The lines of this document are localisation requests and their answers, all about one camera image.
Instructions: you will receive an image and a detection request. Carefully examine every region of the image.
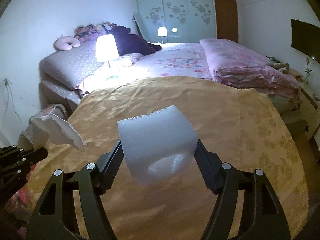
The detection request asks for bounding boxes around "white paper trash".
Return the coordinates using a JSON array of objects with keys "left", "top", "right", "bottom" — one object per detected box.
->
[{"left": 32, "top": 114, "right": 87, "bottom": 151}]

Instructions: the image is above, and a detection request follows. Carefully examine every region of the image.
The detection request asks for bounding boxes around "white foam block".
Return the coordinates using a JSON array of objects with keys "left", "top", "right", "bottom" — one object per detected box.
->
[{"left": 118, "top": 105, "right": 199, "bottom": 186}]

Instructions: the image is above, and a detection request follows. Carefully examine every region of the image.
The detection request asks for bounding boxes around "golden floral bedspread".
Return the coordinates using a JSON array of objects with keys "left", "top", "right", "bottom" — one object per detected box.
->
[{"left": 26, "top": 76, "right": 311, "bottom": 240}]

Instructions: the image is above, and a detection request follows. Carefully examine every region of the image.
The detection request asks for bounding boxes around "grey patterned pillow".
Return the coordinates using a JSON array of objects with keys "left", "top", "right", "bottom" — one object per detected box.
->
[{"left": 40, "top": 41, "right": 102, "bottom": 90}]

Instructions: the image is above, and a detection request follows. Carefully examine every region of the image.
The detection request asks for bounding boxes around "folded pink quilt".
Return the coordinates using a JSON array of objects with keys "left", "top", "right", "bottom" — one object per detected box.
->
[{"left": 200, "top": 38, "right": 301, "bottom": 103}]

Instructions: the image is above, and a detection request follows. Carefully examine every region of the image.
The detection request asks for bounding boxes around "floral pink bed sheet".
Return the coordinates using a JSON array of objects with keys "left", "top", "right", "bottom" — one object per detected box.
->
[{"left": 78, "top": 43, "right": 213, "bottom": 94}]

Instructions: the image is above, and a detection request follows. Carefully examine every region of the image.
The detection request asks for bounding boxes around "pink neck pillow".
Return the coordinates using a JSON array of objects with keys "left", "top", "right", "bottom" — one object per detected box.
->
[{"left": 54, "top": 36, "right": 81, "bottom": 51}]

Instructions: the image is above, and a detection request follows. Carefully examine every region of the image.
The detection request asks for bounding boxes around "glowing white table lamp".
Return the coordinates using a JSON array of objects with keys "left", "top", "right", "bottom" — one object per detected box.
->
[{"left": 95, "top": 34, "right": 119, "bottom": 66}]

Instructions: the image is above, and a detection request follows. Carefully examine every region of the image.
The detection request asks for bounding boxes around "dark purple plush toy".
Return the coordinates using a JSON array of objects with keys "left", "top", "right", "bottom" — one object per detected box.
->
[{"left": 109, "top": 25, "right": 162, "bottom": 56}]

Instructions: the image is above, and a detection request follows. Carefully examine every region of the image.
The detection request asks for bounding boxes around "pink plush toys pile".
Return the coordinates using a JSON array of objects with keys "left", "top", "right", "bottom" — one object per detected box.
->
[{"left": 74, "top": 22, "right": 116, "bottom": 43}]

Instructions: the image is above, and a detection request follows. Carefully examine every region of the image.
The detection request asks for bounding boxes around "floral sliding wardrobe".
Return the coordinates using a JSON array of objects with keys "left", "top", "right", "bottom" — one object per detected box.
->
[{"left": 137, "top": 0, "right": 217, "bottom": 43}]

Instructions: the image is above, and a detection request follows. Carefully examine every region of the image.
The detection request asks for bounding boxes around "brown wooden door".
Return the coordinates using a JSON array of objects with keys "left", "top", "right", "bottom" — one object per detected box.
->
[{"left": 214, "top": 0, "right": 239, "bottom": 43}]

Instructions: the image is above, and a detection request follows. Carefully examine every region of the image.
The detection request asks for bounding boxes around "grey upholstered bed frame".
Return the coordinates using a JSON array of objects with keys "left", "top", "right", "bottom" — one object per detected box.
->
[{"left": 39, "top": 80, "right": 81, "bottom": 115}]

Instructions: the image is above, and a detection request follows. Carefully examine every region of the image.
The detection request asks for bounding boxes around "white lamp power cable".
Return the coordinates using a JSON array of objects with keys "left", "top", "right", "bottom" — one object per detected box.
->
[{"left": 2, "top": 77, "right": 23, "bottom": 123}]

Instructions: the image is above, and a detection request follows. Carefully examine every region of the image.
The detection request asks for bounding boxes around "black wall television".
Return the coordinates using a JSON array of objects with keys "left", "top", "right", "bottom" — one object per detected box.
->
[{"left": 291, "top": 19, "right": 320, "bottom": 62}]

